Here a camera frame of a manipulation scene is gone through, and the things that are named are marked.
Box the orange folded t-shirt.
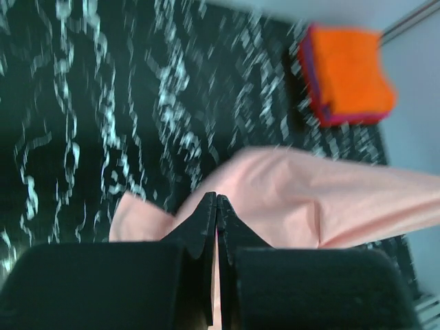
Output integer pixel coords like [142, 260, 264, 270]
[310, 25, 397, 116]

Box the magenta folded t-shirt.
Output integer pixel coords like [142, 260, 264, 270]
[302, 27, 393, 127]

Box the salmon pink t-shirt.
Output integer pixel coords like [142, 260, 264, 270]
[109, 147, 439, 248]

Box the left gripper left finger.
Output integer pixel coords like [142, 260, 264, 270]
[1, 192, 216, 329]

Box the right aluminium frame post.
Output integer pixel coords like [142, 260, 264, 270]
[380, 0, 439, 45]

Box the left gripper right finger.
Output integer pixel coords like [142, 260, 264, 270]
[217, 195, 419, 329]

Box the black marbled table mat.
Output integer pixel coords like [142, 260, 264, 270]
[0, 0, 427, 300]

